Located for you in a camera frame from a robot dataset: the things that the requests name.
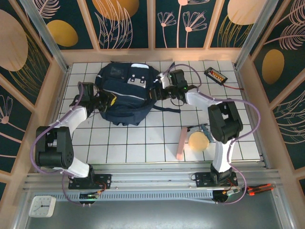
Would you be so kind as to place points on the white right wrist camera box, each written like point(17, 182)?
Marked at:
point(164, 82)

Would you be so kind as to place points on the teal pen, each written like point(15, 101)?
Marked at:
point(206, 132)

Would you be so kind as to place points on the small controller board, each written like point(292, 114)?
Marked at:
point(226, 193)
point(91, 195)

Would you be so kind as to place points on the white square clock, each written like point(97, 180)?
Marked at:
point(42, 206)

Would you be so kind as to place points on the navy blue backpack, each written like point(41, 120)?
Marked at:
point(128, 95)

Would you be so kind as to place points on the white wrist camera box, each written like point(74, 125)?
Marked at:
point(96, 90)
point(164, 82)

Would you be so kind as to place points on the black charger board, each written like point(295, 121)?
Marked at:
point(215, 75)

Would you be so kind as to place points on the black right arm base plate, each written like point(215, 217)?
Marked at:
point(202, 179)

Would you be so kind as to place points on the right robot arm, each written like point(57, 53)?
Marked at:
point(224, 121)

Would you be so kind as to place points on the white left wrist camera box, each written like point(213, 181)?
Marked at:
point(96, 90)

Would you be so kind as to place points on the aluminium mounting rail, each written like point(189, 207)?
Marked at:
point(155, 177)

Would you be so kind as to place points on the round beige disc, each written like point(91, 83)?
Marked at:
point(197, 142)

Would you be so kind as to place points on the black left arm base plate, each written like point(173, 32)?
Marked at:
point(104, 179)

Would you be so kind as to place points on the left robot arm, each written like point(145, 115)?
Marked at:
point(52, 152)

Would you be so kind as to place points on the orange black pliers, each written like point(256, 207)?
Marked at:
point(259, 188)

